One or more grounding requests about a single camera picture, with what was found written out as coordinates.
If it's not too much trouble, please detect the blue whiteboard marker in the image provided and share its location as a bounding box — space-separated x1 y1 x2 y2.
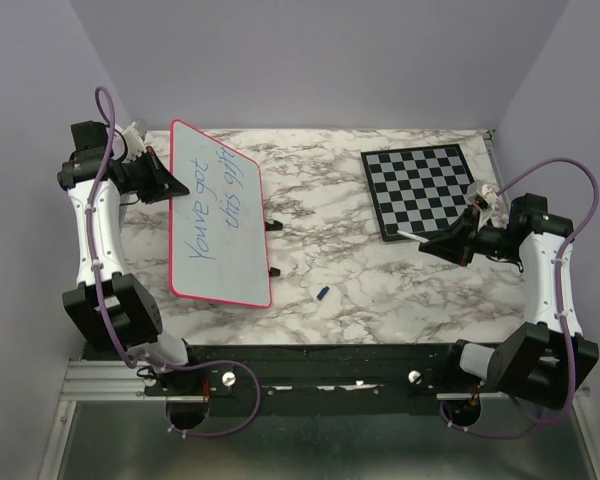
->
397 230 430 243

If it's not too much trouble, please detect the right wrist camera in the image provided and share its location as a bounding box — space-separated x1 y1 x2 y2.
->
467 181 499 224

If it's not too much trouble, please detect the black grey chessboard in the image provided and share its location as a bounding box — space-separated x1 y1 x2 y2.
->
361 144 474 242

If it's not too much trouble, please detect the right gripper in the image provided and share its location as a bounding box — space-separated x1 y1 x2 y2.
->
420 207 523 266

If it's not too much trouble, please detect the blue marker cap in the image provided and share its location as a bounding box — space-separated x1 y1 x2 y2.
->
316 286 330 301

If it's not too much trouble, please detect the pink framed whiteboard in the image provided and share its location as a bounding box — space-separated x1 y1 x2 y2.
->
169 120 272 308

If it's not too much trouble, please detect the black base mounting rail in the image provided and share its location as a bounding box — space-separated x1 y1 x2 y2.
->
139 344 483 438

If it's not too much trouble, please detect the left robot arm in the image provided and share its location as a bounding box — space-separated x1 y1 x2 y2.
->
57 121 202 395

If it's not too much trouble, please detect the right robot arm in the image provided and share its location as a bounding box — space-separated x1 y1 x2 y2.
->
419 194 599 410

